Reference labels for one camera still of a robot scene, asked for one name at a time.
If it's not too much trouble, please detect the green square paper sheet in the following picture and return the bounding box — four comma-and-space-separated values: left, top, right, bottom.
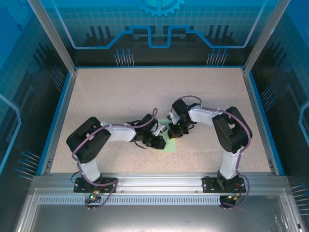
156, 118, 177, 153

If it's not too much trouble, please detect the sheet metal panel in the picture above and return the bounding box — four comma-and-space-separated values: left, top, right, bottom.
14, 188, 305, 232

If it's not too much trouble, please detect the right gripper thin black wire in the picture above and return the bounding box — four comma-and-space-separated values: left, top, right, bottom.
184, 122, 196, 134

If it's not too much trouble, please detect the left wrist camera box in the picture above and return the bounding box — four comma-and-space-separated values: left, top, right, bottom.
154, 122, 168, 136

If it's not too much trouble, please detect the aluminium mounting rail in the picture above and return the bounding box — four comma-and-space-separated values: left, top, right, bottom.
31, 172, 290, 194

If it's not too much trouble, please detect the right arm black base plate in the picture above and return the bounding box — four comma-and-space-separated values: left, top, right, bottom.
202, 175, 247, 193

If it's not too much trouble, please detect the slotted grey cable duct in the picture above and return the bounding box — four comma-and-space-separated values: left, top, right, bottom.
38, 196, 222, 206

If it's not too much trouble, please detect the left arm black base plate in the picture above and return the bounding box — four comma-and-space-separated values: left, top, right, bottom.
73, 177, 118, 193

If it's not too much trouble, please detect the left aluminium side rail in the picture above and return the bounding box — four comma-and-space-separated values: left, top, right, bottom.
40, 69, 78, 176

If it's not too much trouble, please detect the right aluminium frame post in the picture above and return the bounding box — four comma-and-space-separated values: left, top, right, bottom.
242, 0, 294, 74

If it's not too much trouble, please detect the aluminium frame post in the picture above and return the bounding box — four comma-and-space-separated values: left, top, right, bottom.
242, 0, 294, 74
26, 0, 78, 75

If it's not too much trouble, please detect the left aluminium frame post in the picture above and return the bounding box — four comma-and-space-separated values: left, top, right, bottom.
26, 0, 78, 75

